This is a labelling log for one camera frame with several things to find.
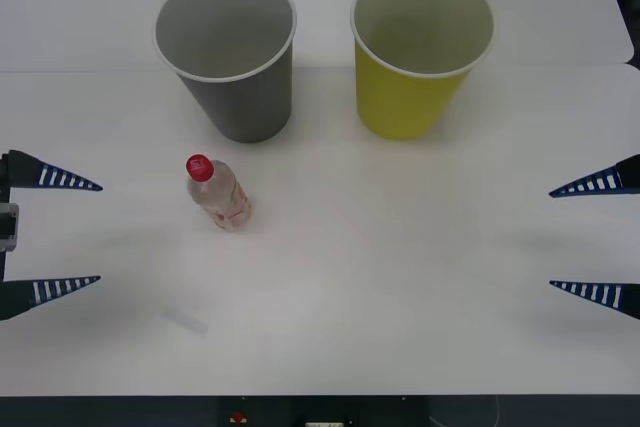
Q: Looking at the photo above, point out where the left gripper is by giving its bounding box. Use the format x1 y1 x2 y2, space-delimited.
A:
0 149 104 321

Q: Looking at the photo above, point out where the black robot torso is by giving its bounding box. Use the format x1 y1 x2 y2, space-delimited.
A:
219 395 431 427

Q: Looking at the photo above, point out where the grey plastic waste bin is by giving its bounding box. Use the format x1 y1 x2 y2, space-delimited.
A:
151 0 298 145

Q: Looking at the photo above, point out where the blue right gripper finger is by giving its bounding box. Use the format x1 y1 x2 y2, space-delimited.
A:
548 279 640 321
548 154 640 199

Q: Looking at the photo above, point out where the yellow-green plastic waste bin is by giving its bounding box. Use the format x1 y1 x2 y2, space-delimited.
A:
349 0 496 141

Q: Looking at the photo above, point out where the clear bottle with red cap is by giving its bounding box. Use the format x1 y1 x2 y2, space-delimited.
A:
185 152 253 234

